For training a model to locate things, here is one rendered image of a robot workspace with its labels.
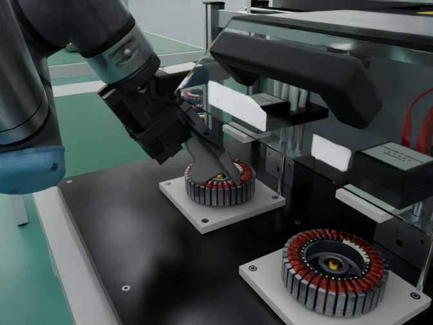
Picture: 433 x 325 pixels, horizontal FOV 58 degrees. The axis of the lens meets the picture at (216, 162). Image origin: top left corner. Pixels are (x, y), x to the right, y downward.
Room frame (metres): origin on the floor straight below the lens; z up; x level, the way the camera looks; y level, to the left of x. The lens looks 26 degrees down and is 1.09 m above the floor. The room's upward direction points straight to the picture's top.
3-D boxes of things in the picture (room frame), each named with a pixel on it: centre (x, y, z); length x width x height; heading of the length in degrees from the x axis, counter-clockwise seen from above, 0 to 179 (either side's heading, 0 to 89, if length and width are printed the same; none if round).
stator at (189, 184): (0.55, -0.01, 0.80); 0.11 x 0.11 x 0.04
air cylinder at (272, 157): (0.62, -0.13, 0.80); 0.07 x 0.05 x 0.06; 31
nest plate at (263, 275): (0.34, -0.13, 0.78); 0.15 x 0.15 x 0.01; 31
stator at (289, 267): (0.34, -0.13, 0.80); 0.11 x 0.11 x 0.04
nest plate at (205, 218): (0.55, -0.01, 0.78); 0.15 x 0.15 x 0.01; 31
